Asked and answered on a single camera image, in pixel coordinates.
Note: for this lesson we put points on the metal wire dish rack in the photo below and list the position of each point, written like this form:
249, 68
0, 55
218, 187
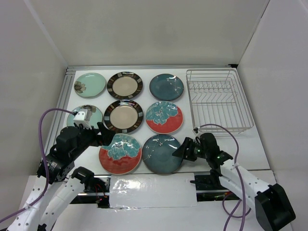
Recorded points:
217, 97

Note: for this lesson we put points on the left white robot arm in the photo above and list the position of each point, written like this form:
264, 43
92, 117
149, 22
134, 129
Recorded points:
58, 182

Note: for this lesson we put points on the dark teal plate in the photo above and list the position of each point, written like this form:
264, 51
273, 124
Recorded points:
157, 154
166, 87

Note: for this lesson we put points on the dark teal plate back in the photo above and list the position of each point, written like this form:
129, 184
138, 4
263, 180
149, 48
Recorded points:
166, 87

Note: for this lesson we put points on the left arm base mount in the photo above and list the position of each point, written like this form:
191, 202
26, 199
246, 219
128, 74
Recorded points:
98, 194

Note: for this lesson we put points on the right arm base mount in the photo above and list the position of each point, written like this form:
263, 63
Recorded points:
208, 190

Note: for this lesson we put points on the black rim beige plate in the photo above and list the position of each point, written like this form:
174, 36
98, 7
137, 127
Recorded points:
124, 85
123, 116

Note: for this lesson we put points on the red teal plate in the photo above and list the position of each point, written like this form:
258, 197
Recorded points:
164, 117
121, 156

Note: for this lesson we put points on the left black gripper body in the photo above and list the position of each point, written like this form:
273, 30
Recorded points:
88, 138

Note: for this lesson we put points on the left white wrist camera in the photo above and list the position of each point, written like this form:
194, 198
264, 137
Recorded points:
82, 118

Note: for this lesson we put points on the mint floral plate front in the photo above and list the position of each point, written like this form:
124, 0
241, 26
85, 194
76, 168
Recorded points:
96, 116

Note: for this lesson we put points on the dark teal plate front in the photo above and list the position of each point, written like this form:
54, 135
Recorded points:
157, 154

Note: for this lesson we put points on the mint floral plate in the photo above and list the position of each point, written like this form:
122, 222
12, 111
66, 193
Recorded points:
89, 85
96, 116

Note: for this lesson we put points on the black rim beige plate back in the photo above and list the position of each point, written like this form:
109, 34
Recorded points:
124, 85

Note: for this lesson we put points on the white tape sheet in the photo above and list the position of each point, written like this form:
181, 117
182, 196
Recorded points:
152, 191

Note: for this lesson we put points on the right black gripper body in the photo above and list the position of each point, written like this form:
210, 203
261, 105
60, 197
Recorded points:
190, 149

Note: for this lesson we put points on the black rim beige plate front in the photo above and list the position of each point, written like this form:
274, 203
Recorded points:
123, 116

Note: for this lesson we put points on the red teal plate front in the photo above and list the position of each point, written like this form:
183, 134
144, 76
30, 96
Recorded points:
121, 156

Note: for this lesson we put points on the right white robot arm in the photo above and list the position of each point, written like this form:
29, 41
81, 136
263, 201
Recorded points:
269, 203

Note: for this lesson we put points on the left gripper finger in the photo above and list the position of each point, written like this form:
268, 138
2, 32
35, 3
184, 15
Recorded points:
106, 134
102, 140

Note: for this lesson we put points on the mint floral plate back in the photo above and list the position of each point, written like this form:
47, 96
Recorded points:
89, 85

